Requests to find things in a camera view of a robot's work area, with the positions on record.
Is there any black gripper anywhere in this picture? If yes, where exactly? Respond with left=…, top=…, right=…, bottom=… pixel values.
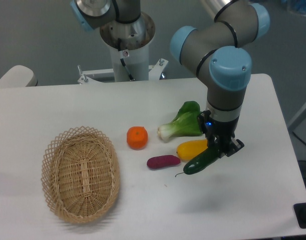
left=197, top=110, right=244, bottom=158

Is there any dark green cucumber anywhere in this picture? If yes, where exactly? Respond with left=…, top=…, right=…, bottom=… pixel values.
left=175, top=145, right=222, bottom=177

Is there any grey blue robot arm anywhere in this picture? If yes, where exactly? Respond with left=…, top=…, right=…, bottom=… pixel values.
left=70, top=0, right=270, bottom=157

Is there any yellow pepper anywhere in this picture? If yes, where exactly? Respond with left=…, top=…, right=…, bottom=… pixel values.
left=176, top=139, right=208, bottom=162

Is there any green bok choy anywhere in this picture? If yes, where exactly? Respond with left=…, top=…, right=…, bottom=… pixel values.
left=157, top=101, right=202, bottom=142

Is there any purple sweet potato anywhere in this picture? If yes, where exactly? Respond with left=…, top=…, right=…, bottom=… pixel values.
left=147, top=155, right=181, bottom=170

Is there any orange tangerine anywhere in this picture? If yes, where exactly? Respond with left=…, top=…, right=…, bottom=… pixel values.
left=127, top=126, right=148, bottom=150

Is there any black box at table edge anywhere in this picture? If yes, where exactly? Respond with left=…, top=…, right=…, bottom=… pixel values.
left=293, top=202, right=306, bottom=229

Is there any woven wicker basket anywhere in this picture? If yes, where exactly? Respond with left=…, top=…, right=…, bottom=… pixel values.
left=41, top=126, right=120, bottom=224

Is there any white chair armrest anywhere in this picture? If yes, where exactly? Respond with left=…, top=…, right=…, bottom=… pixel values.
left=0, top=65, right=38, bottom=89

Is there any white frame at right edge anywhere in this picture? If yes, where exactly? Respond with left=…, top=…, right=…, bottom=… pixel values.
left=286, top=102, right=306, bottom=132

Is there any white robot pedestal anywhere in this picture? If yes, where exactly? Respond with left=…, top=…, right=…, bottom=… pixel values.
left=77, top=11, right=169, bottom=85

